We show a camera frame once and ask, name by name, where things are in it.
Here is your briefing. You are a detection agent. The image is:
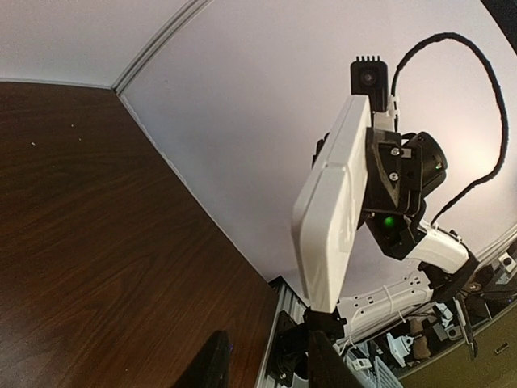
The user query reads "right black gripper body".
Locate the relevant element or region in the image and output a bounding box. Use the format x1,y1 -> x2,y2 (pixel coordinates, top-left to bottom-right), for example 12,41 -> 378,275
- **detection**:
310,128 -> 449,215

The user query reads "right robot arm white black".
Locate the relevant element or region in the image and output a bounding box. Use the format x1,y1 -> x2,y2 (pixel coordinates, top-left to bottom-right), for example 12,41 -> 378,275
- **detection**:
292,127 -> 477,331

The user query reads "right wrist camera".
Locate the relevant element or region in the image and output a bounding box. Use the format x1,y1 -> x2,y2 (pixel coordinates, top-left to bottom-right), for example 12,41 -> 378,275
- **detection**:
350,56 -> 400,133

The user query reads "right aluminium corner post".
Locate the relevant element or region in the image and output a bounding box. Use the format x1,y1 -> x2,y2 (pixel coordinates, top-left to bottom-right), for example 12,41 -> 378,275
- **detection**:
111,0 -> 212,96

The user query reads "white remote control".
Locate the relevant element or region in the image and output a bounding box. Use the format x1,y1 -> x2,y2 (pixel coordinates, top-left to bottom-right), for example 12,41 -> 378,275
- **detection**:
291,95 -> 371,313

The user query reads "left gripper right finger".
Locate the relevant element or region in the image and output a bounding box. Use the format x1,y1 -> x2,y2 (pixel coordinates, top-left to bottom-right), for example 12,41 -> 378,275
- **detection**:
304,308 -> 363,388

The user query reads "right black camera cable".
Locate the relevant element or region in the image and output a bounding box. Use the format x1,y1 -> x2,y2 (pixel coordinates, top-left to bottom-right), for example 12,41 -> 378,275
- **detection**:
389,32 -> 510,223

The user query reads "front aluminium rail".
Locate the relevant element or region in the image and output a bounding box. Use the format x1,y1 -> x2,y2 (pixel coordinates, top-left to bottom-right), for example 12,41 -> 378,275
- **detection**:
254,276 -> 307,388

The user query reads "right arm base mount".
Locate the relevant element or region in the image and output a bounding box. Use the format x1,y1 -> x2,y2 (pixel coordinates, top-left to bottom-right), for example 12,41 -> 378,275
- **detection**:
267,308 -> 320,387

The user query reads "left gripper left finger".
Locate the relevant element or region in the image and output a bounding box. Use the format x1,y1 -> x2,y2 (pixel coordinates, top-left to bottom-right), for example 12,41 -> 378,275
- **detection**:
183,331 -> 231,387

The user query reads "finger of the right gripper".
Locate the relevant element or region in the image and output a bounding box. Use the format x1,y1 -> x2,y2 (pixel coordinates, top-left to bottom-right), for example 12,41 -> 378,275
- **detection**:
363,128 -> 401,210

